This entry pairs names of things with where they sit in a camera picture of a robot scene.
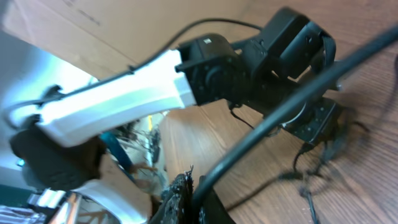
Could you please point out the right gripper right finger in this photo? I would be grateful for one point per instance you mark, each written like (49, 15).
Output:
(212, 211)

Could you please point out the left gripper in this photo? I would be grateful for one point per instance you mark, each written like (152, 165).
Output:
(316, 122)

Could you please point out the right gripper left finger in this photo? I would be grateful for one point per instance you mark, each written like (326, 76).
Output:
(176, 207)

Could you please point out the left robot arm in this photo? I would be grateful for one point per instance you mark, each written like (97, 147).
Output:
(62, 146)

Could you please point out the seated person in jeans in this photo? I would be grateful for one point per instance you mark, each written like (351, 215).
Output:
(128, 167)

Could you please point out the cardboard box wall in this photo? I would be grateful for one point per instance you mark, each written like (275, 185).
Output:
(103, 37)

